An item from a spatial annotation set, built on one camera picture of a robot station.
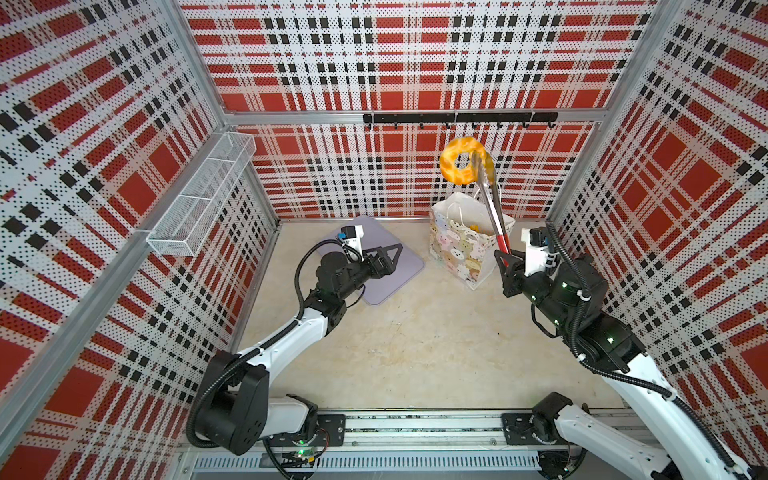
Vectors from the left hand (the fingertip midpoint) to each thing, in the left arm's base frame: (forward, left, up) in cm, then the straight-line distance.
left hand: (394, 251), depth 78 cm
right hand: (-9, -24, +10) cm, 28 cm away
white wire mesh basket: (+16, +67, -5) cm, 69 cm away
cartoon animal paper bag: (+9, -20, -6) cm, 23 cm away
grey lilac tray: (+33, +7, -28) cm, 44 cm away
